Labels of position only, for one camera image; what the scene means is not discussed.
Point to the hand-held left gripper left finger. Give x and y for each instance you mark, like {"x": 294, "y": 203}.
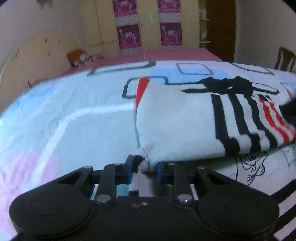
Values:
{"x": 129, "y": 170}

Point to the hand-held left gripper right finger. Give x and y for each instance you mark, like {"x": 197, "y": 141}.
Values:
{"x": 159, "y": 173}

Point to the purple wall poster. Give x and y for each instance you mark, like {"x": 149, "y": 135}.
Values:
{"x": 168, "y": 8}
{"x": 129, "y": 38}
{"x": 124, "y": 9}
{"x": 171, "y": 34}

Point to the white blue printed blanket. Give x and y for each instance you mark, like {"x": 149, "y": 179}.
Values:
{"x": 69, "y": 129}

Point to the pink bed sheet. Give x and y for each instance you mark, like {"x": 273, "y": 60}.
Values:
{"x": 161, "y": 55}

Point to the brown wooden door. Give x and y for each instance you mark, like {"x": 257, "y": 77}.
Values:
{"x": 220, "y": 30}

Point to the cream wardrobe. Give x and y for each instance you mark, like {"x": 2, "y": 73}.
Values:
{"x": 148, "y": 27}

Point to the white black red striped sweater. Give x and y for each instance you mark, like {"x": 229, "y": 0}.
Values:
{"x": 182, "y": 125}

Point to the dark wooden chair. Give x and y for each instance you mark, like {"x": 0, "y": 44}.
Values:
{"x": 285, "y": 59}

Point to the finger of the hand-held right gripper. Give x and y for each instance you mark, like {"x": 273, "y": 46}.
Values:
{"x": 289, "y": 110}

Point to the cream curved headboard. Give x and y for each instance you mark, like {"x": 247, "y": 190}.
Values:
{"x": 34, "y": 58}

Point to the cream wall shelf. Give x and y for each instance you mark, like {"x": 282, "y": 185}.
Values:
{"x": 203, "y": 20}

